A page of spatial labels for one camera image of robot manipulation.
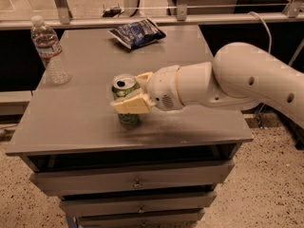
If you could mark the middle grey drawer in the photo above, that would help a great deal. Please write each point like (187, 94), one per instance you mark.
(138, 204)

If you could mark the green soda can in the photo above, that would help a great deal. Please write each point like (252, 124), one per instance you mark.
(123, 87)

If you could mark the top grey drawer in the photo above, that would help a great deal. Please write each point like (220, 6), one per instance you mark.
(143, 177)

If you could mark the grey metal railing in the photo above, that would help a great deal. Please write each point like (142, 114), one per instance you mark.
(77, 14)

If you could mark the clear plastic water bottle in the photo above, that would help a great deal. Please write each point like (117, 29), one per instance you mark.
(47, 44)

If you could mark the grey drawer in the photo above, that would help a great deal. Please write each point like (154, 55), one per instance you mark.
(141, 220)
(138, 204)
(143, 177)

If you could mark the bottom grey drawer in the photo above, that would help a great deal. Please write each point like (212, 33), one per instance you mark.
(141, 220)

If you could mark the small dark object behind rail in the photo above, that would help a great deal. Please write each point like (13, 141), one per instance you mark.
(112, 11)

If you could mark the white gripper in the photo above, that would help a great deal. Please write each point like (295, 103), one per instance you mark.
(162, 87)

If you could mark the blue chip bag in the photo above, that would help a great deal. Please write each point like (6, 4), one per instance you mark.
(137, 34)

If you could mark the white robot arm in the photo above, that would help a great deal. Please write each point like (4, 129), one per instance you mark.
(241, 76)

